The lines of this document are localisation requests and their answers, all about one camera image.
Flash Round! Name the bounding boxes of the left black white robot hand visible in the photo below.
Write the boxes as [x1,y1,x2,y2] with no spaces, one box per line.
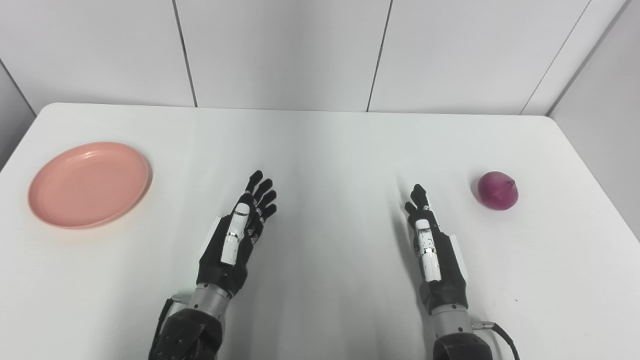
[196,170,278,298]

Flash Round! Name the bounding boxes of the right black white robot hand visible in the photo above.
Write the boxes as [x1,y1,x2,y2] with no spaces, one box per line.
[404,184,470,316]

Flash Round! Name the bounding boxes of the purple red onion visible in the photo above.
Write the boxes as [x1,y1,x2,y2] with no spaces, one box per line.
[477,171,519,211]

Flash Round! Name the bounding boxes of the pink round plate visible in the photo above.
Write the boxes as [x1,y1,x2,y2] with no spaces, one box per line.
[28,142,151,230]

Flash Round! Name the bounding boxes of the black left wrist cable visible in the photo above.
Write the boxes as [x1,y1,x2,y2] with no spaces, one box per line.
[149,295,193,360]

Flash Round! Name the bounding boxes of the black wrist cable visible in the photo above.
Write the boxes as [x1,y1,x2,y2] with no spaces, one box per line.
[471,320,521,360]
[149,295,193,360]

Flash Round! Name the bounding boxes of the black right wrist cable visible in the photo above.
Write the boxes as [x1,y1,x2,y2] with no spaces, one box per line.
[471,320,521,360]

